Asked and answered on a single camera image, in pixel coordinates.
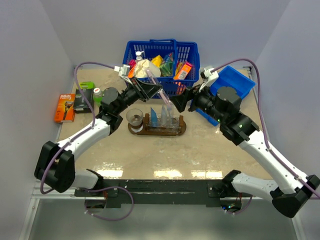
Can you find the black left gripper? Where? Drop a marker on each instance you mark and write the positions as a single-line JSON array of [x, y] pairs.
[[147, 90]]

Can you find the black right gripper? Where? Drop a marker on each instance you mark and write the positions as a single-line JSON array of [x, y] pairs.
[[180, 100]]

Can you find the pink toothbrush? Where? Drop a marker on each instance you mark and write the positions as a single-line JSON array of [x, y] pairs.
[[161, 92]]

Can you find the white toothbrush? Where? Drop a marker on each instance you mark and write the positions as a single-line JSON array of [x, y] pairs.
[[170, 114]]

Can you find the clear plastic cup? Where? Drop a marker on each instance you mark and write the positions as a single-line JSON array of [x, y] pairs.
[[135, 120]]

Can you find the blue toothpaste tube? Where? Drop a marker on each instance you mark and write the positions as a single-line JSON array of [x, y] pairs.
[[153, 118]]

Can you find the clear acrylic toothbrush holder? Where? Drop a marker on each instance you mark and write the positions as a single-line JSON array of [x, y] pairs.
[[175, 119]]

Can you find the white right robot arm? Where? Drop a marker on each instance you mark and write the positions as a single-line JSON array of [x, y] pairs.
[[290, 188]]

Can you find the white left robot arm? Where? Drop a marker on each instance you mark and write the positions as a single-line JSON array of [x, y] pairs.
[[56, 163]]

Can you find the oval wooden tray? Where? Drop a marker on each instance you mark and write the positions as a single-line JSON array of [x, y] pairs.
[[144, 129]]

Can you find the white crumpled paper bag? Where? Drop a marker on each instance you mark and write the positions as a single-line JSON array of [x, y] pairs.
[[141, 67]]

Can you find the green sponge pack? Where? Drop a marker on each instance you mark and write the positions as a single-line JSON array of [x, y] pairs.
[[166, 66]]

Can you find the magenta small box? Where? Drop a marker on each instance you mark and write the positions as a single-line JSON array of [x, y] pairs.
[[132, 63]]

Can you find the yellow snack packet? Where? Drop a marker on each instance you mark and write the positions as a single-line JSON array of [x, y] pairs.
[[157, 60]]

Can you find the orange cardboard box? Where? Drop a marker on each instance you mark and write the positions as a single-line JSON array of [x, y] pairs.
[[182, 70]]

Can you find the white pump dispenser bottle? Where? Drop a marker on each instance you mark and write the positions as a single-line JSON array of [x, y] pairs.
[[139, 55]]

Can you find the blue plastic shopping basket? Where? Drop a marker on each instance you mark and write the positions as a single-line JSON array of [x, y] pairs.
[[175, 64]]

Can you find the orange juice bottle green label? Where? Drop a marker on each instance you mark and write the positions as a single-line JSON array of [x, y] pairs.
[[97, 96]]

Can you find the blue plastic divided bin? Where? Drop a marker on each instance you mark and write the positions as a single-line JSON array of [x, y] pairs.
[[230, 77]]

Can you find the orange Gillette Fusion5 box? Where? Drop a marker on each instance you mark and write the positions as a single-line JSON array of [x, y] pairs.
[[65, 110]]

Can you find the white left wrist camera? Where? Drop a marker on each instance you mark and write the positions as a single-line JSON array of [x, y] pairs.
[[126, 73]]

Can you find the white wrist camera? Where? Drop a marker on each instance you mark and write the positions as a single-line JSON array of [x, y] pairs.
[[209, 75], [126, 73]]

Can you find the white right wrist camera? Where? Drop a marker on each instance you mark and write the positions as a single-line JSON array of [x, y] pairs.
[[209, 75]]

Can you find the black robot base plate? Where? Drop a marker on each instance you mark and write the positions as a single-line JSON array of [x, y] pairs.
[[208, 192]]

